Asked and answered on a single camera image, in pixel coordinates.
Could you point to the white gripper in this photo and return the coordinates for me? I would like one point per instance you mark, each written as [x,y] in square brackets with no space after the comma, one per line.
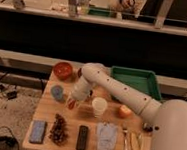
[78,97]

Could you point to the red pepper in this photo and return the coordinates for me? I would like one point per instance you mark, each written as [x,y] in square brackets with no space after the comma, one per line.
[71,104]

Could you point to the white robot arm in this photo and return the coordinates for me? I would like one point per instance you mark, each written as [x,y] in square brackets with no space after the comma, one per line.
[168,119]

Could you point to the blue grey cup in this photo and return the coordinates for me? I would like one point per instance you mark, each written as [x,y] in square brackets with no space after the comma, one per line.
[57,92]

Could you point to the white paper cup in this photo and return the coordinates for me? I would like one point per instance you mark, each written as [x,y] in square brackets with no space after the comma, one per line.
[99,105]

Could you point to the dark brown bowl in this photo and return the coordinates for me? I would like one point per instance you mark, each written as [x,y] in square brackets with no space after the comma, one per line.
[79,72]

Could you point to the red bowl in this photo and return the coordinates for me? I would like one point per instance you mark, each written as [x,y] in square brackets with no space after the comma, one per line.
[63,70]

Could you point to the black remote control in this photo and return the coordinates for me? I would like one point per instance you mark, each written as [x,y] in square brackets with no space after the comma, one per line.
[82,138]

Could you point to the bunch of dark grapes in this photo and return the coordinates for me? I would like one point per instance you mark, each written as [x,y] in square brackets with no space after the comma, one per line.
[58,134]

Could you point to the light blue cloth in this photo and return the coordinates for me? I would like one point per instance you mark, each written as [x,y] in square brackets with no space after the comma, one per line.
[106,136]

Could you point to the red apple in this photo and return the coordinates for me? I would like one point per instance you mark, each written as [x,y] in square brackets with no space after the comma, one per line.
[124,111]

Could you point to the blue sponge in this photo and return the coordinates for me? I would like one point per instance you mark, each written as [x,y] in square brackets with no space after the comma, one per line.
[37,132]

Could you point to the metal fork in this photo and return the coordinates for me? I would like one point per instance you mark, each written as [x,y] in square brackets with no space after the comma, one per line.
[124,130]

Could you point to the green plastic tray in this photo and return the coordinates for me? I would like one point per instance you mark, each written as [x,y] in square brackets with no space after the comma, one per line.
[143,80]

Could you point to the yellow banana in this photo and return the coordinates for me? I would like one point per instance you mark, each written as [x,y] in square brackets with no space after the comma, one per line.
[134,142]

